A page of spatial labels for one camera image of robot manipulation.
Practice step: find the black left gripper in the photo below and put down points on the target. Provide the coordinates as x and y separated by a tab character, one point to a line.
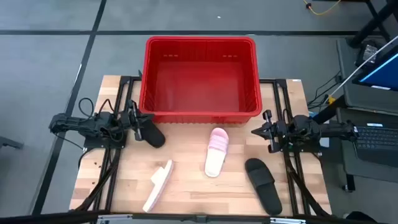
129	119

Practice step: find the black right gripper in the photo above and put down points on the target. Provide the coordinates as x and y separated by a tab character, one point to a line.
280	129

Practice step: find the black slide sandal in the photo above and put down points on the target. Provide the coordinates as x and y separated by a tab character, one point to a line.
264	186
155	137

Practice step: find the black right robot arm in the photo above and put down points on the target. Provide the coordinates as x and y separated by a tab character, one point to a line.
335	129

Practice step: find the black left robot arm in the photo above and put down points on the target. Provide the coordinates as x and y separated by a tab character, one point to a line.
77	124

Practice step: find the red plastic bin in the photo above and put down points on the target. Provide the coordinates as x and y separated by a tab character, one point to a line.
199	93

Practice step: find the yellow connector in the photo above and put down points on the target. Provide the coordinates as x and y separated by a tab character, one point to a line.
332	100

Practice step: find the grey desk surface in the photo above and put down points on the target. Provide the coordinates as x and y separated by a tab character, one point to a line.
373	174
357	99

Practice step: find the black beam with silver brackets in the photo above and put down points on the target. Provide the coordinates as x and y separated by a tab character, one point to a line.
174	217

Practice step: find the thin white rod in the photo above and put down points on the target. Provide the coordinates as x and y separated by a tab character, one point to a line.
357	71

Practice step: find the black laptop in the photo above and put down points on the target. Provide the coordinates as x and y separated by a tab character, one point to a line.
376	140

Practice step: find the black power adapter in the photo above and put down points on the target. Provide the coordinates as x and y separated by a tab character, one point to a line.
368	51

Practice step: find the monitor with blue screen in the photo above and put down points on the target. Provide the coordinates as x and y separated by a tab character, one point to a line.
382	73

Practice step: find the grey chair leg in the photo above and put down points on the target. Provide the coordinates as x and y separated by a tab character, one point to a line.
11	143

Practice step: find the black stand beam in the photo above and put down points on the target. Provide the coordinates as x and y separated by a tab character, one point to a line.
370	27

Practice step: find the black aluminium frame rail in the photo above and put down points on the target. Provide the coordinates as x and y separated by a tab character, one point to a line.
277	96
112	183

